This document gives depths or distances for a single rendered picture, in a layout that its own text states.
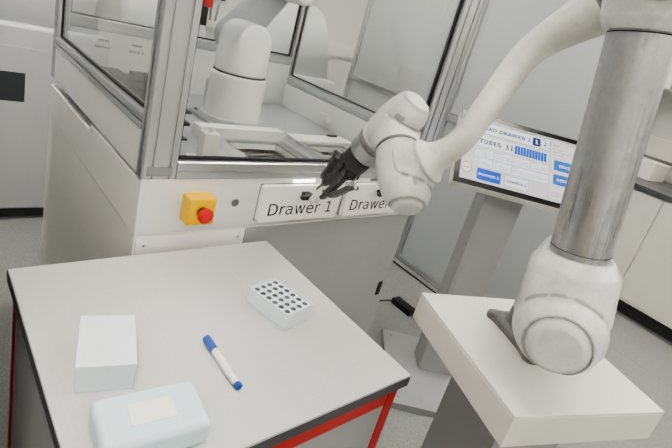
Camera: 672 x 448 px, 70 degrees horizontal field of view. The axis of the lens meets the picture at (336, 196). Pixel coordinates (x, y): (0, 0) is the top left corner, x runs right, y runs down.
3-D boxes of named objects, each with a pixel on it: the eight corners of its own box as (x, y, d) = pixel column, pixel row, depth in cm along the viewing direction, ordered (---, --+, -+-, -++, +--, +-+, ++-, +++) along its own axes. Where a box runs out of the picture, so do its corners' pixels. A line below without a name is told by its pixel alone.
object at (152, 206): (411, 212, 181) (423, 177, 176) (133, 235, 113) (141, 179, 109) (277, 130, 245) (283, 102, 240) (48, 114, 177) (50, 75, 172)
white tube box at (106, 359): (133, 389, 77) (137, 363, 76) (72, 394, 74) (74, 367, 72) (131, 337, 88) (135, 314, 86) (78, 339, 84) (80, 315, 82)
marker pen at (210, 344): (242, 389, 83) (244, 382, 83) (234, 392, 82) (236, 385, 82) (209, 340, 93) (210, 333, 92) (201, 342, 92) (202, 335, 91)
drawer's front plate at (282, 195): (334, 216, 152) (343, 185, 149) (256, 223, 133) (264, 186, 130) (331, 214, 154) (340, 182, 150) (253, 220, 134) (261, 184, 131)
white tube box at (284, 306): (309, 317, 108) (313, 303, 107) (284, 330, 102) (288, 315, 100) (272, 290, 115) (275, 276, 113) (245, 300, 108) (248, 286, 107)
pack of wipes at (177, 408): (188, 397, 79) (193, 376, 77) (208, 444, 72) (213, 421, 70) (87, 421, 70) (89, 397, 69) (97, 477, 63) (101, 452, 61)
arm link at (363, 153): (382, 127, 123) (368, 140, 126) (356, 124, 117) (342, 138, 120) (396, 156, 119) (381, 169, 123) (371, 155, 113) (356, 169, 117)
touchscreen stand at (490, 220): (491, 431, 199) (599, 211, 166) (388, 407, 197) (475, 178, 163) (464, 353, 247) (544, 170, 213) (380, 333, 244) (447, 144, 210)
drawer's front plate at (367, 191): (400, 211, 173) (409, 183, 170) (340, 216, 154) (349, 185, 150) (396, 209, 175) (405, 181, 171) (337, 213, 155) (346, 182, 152)
